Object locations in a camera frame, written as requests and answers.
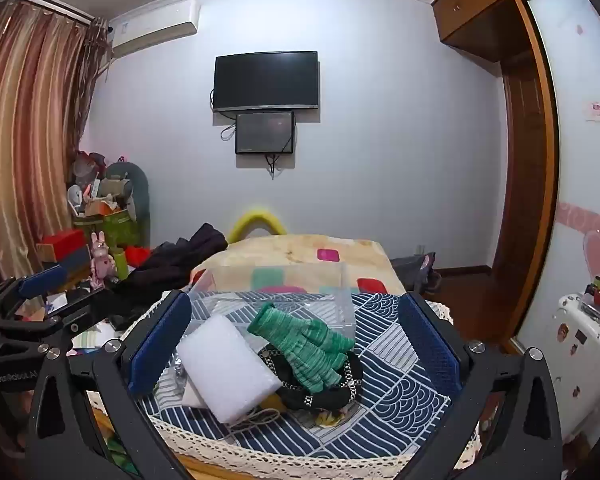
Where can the grey backpack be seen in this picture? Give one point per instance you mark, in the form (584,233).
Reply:
(415,270)

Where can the white sliding wardrobe door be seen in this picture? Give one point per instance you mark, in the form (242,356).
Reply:
(580,170)

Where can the beige blanket with coloured squares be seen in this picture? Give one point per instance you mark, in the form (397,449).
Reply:
(290,255)

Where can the white suitcase with stickers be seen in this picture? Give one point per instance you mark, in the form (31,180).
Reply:
(580,360)

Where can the green knit glove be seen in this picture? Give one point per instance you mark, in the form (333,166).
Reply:
(305,345)

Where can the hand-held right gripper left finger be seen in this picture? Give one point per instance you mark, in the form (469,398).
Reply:
(160,345)

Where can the pile of household clutter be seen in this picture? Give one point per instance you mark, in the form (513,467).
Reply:
(95,185)

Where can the white foam block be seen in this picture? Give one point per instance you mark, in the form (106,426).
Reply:
(225,370)

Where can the green bottle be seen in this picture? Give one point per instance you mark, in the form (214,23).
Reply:
(121,266)

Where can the small black wall monitor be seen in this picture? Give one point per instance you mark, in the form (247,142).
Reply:
(264,132)

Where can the clear plastic box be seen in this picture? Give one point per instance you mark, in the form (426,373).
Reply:
(341,305)

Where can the pink rabbit toy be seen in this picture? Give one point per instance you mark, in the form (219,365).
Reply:
(101,260)

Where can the yellow foam arch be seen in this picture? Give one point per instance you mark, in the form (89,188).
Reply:
(257,215)

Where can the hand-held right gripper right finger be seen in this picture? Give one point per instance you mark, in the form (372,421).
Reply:
(432,345)

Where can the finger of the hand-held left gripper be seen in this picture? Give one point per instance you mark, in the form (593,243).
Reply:
(87,310)
(42,280)

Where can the white air conditioner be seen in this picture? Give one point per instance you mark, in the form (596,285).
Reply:
(155,30)

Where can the wooden overhead cabinet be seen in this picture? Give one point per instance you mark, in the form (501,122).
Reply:
(480,5)

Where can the dark clothes pile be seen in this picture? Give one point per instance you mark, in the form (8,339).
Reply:
(180,260)

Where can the grey green pillow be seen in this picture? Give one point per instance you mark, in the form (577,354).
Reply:
(139,195)

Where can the red cloth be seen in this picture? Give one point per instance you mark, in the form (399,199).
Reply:
(137,256)

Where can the black wall television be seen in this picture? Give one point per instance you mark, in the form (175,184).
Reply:
(266,81)

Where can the floral scrunchie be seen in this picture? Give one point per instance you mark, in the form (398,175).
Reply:
(332,417)

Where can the red box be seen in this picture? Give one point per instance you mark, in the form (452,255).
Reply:
(62,242)

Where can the green storage box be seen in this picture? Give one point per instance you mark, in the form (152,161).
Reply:
(115,230)

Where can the brown wooden door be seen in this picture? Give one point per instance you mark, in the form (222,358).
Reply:
(522,185)

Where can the striped brown curtain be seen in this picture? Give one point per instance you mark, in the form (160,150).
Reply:
(25,135)

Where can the blue patterned cloth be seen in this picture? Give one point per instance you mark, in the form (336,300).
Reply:
(395,400)

